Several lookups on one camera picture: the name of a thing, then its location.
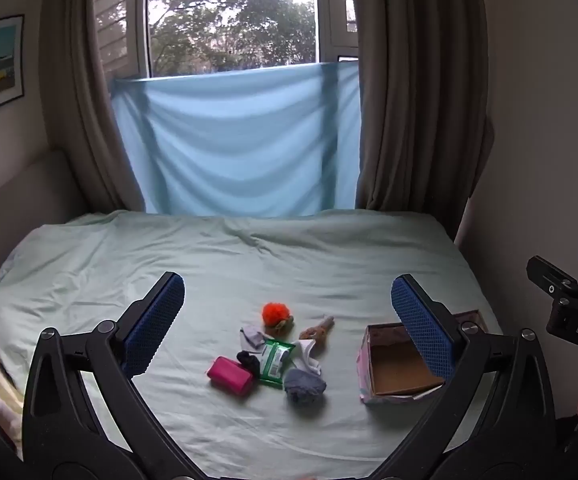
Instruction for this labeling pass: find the white grey sock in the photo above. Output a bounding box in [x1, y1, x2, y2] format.
[240, 325, 268, 351]

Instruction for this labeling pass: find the brown curtain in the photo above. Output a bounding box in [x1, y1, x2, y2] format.
[39, 0, 148, 213]
[349, 0, 496, 243]

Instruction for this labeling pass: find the light blue hanging cloth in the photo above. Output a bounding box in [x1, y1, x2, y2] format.
[111, 61, 362, 218]

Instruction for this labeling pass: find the orange knitted toy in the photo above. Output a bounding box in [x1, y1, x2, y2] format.
[261, 302, 295, 336]

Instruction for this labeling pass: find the brown knitted toy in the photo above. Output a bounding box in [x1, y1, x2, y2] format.
[299, 315, 336, 345]

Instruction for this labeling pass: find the grey blue cloth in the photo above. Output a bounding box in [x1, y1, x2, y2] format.
[284, 368, 328, 406]

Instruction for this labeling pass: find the black sock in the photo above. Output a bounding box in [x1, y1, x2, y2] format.
[236, 351, 262, 379]

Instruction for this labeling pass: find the beige bed headboard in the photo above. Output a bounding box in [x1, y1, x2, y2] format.
[0, 147, 86, 281]

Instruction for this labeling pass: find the green wipes packet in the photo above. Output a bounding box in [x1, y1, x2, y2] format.
[259, 338, 297, 388]

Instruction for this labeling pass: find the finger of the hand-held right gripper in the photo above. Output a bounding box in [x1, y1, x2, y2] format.
[527, 255, 578, 306]

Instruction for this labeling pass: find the green tree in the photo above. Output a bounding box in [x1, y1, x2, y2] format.
[149, 0, 318, 79]

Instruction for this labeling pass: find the cardboard box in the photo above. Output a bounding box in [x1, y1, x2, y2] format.
[358, 309, 494, 405]

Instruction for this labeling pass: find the white window frame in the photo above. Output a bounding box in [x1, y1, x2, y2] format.
[89, 0, 360, 81]

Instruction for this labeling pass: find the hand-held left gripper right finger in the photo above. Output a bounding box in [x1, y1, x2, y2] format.
[378, 274, 557, 480]

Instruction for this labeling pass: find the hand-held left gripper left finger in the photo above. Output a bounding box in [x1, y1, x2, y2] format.
[21, 271, 190, 480]

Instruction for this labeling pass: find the white cloth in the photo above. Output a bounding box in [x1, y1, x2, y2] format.
[291, 339, 324, 377]

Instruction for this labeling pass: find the bed with pale green sheet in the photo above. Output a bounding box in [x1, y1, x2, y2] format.
[0, 209, 506, 480]

